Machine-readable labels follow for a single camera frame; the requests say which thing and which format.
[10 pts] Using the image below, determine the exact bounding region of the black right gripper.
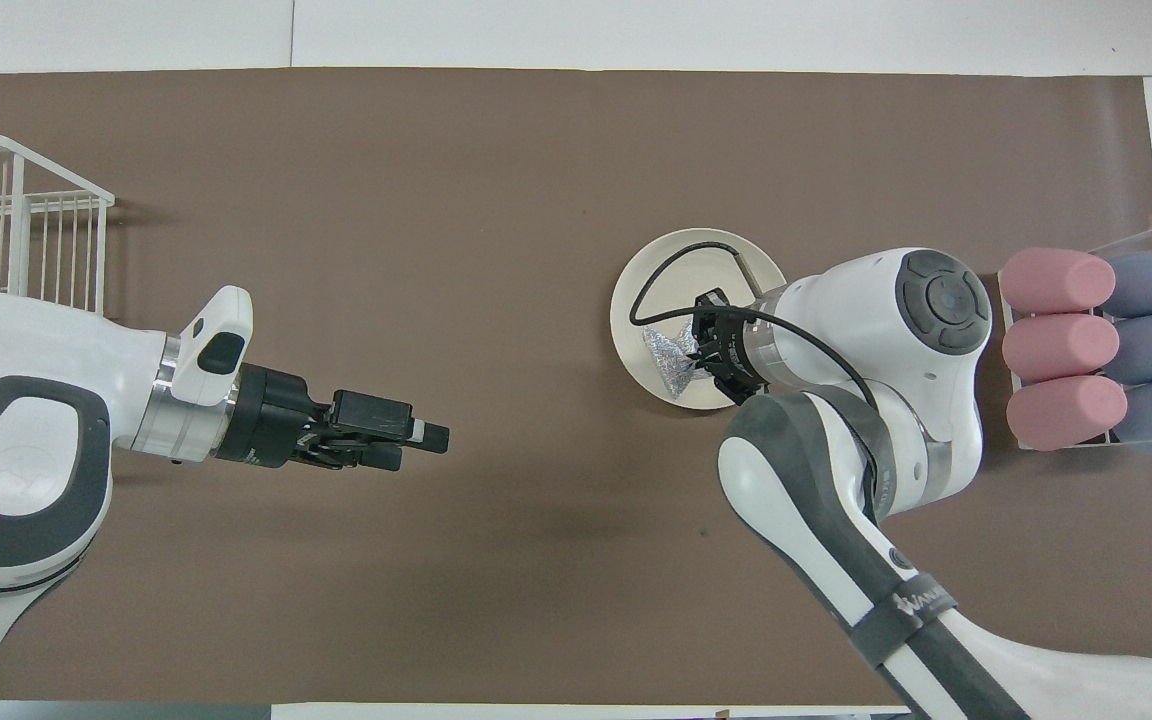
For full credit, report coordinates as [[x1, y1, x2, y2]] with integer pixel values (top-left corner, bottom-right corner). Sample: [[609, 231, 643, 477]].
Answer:
[[684, 289, 769, 406]]

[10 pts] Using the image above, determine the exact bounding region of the silver foil ball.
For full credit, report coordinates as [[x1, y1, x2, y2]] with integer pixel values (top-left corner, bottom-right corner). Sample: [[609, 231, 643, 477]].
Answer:
[[642, 322, 713, 402]]

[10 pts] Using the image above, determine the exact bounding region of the cream round plate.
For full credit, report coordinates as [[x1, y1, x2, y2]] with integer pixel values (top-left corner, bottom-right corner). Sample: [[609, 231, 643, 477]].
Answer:
[[610, 228, 796, 410]]

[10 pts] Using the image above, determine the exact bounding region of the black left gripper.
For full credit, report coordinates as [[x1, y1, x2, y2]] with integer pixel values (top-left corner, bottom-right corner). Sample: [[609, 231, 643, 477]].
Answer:
[[216, 365, 451, 473]]

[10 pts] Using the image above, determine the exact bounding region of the white wire dish rack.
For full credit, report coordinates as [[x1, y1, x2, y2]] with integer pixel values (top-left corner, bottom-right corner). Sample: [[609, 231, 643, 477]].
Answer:
[[0, 134, 115, 317]]

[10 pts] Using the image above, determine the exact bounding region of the brown table mat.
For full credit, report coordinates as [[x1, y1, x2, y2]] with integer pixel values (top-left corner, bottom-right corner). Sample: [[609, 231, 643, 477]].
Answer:
[[0, 68, 1152, 706]]

